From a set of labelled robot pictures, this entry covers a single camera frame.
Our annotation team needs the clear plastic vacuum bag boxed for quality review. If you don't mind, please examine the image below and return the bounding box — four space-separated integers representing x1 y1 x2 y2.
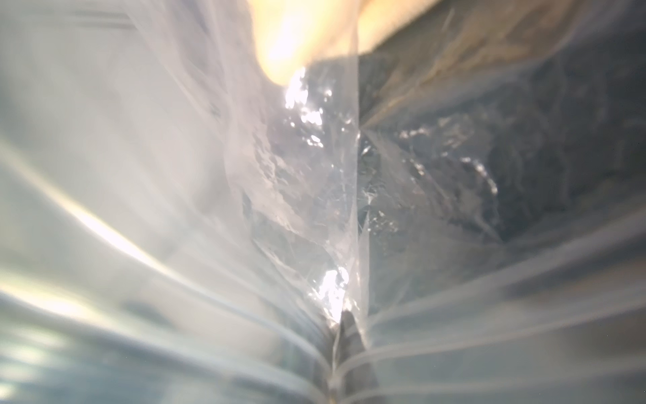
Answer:
1 1 645 403

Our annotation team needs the yellow towel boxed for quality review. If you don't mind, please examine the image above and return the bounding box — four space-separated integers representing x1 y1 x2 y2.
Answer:
248 0 437 85

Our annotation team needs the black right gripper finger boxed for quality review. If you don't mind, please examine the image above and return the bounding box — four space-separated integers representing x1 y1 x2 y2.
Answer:
334 309 387 404

